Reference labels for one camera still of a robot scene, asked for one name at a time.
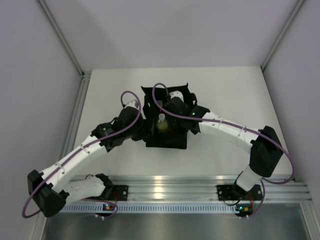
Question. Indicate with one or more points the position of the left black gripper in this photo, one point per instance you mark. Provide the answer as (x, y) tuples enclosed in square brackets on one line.
[(141, 122)]

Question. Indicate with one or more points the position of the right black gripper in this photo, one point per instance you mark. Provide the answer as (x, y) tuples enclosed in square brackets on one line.
[(171, 117)]

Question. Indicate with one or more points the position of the yellow liquid bottle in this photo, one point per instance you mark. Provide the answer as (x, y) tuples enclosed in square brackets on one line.
[(161, 124)]

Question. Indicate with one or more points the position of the black canvas bag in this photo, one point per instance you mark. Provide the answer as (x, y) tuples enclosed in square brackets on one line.
[(174, 139)]

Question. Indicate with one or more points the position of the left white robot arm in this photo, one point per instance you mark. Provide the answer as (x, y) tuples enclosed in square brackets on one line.
[(52, 188)]

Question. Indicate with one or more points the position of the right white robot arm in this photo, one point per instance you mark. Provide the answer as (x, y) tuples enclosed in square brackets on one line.
[(262, 148)]

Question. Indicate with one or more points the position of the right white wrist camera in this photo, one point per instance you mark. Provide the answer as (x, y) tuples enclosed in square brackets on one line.
[(176, 94)]

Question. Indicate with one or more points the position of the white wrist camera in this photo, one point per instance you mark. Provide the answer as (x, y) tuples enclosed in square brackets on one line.
[(176, 94), (132, 104)]

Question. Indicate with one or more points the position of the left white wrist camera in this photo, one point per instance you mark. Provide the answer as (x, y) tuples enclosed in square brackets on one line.
[(132, 104)]

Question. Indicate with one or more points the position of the aluminium mounting rail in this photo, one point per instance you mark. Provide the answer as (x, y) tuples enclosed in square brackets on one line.
[(174, 189)]

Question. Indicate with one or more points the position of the white slotted cable duct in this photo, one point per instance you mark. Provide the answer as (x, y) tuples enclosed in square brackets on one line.
[(152, 208)]

